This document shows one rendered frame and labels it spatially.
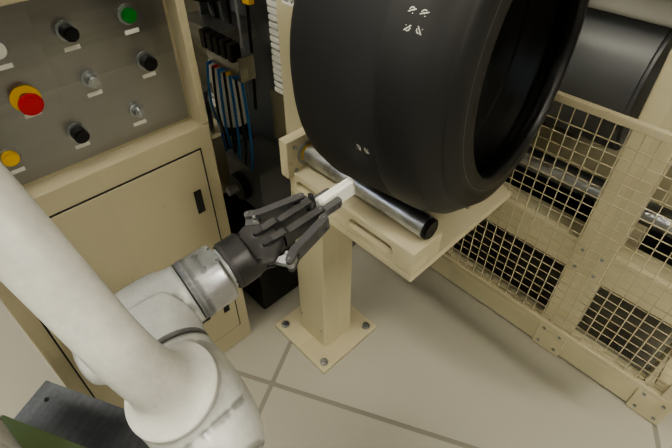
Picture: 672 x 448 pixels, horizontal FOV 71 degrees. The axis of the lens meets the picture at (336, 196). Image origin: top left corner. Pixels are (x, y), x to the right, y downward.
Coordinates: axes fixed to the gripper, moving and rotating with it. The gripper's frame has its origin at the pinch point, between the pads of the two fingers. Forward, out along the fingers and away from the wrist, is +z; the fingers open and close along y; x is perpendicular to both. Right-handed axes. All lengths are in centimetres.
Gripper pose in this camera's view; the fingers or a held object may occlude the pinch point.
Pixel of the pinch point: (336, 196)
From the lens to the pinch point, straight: 74.8
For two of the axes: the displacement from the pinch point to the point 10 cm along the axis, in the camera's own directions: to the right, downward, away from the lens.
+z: 7.8, -5.1, 3.7
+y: -6.2, -5.4, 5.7
